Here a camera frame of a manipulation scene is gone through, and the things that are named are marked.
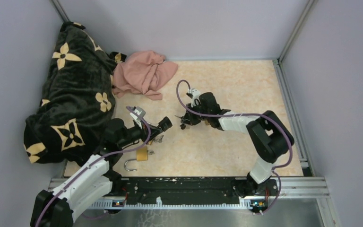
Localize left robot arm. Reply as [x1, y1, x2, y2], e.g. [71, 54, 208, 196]
[30, 117, 172, 227]

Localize black-headed keys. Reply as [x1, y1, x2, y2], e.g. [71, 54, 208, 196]
[175, 115, 187, 130]

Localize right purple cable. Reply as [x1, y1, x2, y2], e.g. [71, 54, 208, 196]
[176, 79, 294, 216]

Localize purple cable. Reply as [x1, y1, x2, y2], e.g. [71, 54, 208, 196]
[34, 105, 152, 227]
[176, 79, 294, 216]

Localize black floral plush blanket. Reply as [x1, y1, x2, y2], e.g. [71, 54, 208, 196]
[23, 22, 126, 165]

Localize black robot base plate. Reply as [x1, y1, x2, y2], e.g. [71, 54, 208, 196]
[108, 177, 278, 205]

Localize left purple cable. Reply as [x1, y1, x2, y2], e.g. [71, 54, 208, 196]
[34, 105, 152, 227]

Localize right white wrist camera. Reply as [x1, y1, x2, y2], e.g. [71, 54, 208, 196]
[186, 88, 201, 107]

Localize black Kaijing padlock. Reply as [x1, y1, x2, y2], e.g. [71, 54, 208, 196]
[158, 116, 173, 132]

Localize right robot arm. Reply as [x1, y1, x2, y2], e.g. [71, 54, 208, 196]
[181, 88, 294, 195]

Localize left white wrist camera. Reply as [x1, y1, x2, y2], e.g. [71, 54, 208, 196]
[130, 106, 146, 129]

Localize pink crumpled cloth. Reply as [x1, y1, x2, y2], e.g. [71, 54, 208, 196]
[112, 50, 179, 101]

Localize aluminium frame rail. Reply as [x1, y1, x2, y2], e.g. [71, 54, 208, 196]
[46, 176, 330, 210]

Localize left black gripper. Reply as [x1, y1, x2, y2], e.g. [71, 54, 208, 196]
[118, 118, 163, 148]

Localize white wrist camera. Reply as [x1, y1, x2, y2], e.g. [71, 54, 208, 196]
[186, 88, 201, 107]
[130, 106, 146, 129]

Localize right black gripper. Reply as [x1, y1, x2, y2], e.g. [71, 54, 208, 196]
[182, 101, 210, 126]

